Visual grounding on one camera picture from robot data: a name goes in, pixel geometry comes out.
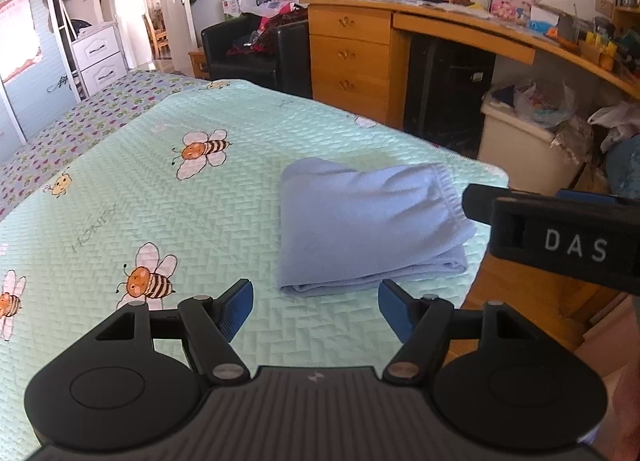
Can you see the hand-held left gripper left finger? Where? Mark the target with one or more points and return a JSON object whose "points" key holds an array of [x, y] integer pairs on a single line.
{"points": [[236, 308]]}

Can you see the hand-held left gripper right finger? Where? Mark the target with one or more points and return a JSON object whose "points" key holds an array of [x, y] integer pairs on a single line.
{"points": [[396, 308]]}

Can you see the wooden chair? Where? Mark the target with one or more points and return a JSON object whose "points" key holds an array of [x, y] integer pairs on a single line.
{"points": [[155, 36]]}

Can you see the small wooden stool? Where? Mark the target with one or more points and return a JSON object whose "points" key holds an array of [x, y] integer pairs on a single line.
{"points": [[199, 63]]}

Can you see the wide photo frame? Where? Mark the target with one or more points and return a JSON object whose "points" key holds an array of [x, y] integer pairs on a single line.
{"points": [[512, 6]]}

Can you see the pile of dark red clothes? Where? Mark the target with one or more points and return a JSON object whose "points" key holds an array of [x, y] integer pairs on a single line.
{"points": [[270, 33]]}

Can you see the white storage bin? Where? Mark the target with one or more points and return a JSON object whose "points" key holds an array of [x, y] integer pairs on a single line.
{"points": [[520, 151]]}

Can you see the clear plastic bag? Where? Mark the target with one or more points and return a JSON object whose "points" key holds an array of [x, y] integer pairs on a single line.
{"points": [[545, 106]]}

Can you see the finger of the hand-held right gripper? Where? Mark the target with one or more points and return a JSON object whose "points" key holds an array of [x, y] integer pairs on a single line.
{"points": [[477, 203], [595, 199]]}

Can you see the person's right forearm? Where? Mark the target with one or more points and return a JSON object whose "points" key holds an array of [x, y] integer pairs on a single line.
{"points": [[625, 416]]}

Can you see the white room door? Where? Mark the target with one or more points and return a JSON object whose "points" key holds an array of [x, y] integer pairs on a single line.
{"points": [[177, 16]]}

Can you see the green white carton box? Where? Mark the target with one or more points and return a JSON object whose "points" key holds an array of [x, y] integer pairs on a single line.
{"points": [[235, 3]]}

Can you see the black armchair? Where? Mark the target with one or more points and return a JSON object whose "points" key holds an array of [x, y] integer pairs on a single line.
{"points": [[295, 61]]}

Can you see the crumpled white plastic bag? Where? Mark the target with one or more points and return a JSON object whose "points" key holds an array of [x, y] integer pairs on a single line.
{"points": [[617, 123]]}

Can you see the mint green bee-print quilt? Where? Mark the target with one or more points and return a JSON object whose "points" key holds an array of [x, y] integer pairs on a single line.
{"points": [[250, 131]]}

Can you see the white drawer cabinet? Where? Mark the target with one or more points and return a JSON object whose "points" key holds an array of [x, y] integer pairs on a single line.
{"points": [[97, 56]]}

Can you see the sliding door wardrobe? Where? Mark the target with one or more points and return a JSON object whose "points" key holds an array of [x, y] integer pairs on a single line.
{"points": [[20, 106]]}

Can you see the pink-framed paper poster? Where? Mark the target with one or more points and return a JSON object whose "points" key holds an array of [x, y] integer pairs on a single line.
{"points": [[20, 36]]}

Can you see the wooden desk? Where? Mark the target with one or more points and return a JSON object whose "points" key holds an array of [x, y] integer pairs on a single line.
{"points": [[350, 26]]}

